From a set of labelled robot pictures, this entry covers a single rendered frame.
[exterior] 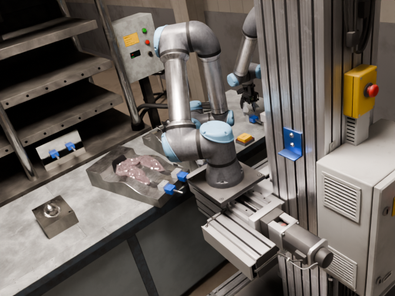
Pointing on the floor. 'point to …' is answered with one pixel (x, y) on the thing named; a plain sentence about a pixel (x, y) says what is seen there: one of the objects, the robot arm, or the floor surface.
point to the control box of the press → (139, 54)
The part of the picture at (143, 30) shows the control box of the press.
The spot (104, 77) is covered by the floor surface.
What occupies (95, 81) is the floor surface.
